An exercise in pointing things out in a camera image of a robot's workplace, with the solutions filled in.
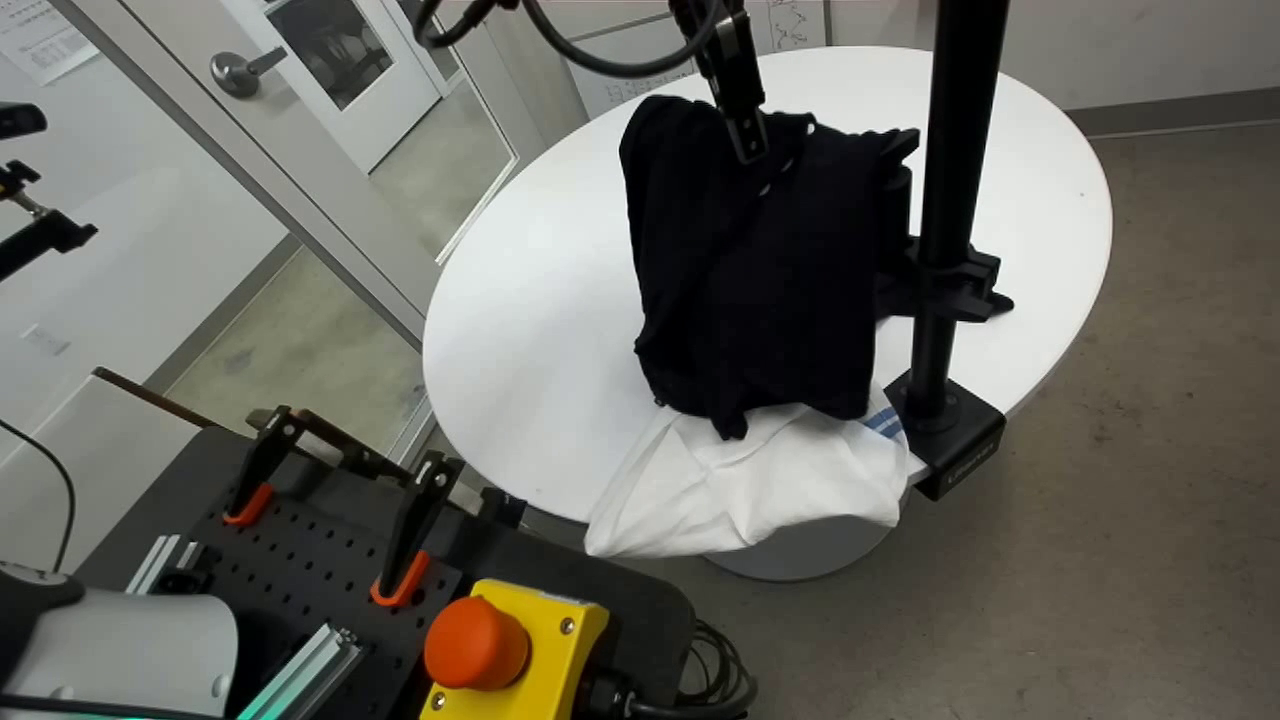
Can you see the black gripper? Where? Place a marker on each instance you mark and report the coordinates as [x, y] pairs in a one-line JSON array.
[[723, 55]]

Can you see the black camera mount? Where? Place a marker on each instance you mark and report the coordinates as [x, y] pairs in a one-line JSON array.
[[42, 235]]

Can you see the long aluminium extrusion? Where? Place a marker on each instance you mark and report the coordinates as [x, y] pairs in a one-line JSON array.
[[300, 675]]

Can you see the black perforated mounting board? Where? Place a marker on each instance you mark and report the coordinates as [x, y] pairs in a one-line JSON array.
[[346, 562]]

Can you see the grey robot arm base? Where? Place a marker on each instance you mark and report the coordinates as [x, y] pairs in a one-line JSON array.
[[112, 652]]

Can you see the black t-shirt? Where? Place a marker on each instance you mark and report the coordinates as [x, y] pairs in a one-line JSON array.
[[760, 283]]

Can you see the short aluminium extrusion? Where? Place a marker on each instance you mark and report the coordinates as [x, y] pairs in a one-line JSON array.
[[161, 564]]

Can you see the yellow emergency stop red button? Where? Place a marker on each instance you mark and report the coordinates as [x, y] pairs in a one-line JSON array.
[[515, 652]]

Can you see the white door with window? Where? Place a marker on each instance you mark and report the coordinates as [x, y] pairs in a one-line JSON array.
[[304, 61]]

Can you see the black stand with clamp base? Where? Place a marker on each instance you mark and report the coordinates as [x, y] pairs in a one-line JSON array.
[[961, 134]]

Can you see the white cloth with blue stripes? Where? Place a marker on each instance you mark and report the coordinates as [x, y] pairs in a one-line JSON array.
[[747, 484]]

